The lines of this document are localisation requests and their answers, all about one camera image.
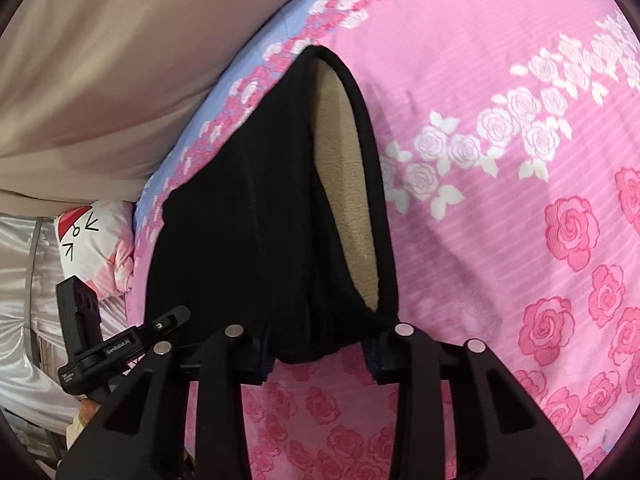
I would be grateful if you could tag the silver satin curtain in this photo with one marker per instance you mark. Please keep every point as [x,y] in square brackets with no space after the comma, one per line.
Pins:
[20,285]

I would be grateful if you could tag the cat print pillow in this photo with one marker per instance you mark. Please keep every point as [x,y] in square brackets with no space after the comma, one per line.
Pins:
[110,240]

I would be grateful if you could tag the black pants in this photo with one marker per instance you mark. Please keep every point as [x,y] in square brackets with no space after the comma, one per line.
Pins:
[225,235]

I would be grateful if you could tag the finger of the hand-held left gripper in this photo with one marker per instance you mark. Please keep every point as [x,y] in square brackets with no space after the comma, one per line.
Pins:
[165,322]

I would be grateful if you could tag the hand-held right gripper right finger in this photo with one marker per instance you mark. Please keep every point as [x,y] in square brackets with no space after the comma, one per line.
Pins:
[415,360]

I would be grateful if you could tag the pink rose bed sheet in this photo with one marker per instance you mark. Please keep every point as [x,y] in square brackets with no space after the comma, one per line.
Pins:
[475,210]

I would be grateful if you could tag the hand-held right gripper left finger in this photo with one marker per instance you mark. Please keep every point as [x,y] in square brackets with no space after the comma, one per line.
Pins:
[225,360]

